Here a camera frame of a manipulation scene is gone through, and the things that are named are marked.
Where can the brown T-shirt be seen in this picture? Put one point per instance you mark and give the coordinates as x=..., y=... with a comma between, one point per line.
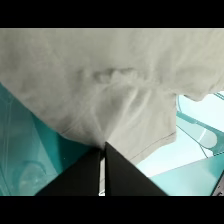
x=100, y=73

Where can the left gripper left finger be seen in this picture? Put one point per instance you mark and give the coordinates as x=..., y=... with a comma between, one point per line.
x=78, y=176

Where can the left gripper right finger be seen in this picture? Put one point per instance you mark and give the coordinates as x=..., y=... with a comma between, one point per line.
x=128, y=176

